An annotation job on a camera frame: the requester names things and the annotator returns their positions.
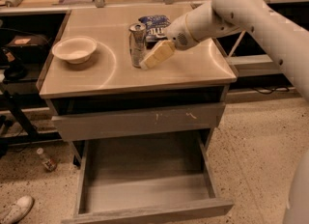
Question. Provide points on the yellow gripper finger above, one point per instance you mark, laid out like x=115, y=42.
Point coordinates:
x=159, y=53

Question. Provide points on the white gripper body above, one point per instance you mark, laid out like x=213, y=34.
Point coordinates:
x=178, y=34

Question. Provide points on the silver redbull can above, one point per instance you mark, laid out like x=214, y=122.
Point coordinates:
x=137, y=43

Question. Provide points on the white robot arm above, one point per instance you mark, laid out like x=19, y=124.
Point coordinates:
x=285, y=43

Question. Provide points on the grey drawer cabinet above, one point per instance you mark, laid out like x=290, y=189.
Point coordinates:
x=109, y=82

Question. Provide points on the closed grey top drawer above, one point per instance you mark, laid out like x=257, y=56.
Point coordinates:
x=139, y=121

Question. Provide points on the open grey middle drawer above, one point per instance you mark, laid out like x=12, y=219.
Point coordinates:
x=147, y=179

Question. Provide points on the blue Kettle chips bag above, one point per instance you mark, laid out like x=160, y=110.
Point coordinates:
x=155, y=25

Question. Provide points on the white stick with black tip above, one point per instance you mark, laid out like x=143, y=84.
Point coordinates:
x=235, y=46

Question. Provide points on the white paper bowl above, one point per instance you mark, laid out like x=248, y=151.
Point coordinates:
x=75, y=50

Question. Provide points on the black box with label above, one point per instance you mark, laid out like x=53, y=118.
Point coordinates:
x=32, y=42

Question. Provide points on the plastic bottle on floor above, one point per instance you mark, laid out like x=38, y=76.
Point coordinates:
x=47, y=161

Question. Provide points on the white sneaker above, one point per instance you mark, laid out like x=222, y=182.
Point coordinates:
x=17, y=210

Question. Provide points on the black stand frame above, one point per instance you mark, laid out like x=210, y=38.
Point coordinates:
x=32, y=135

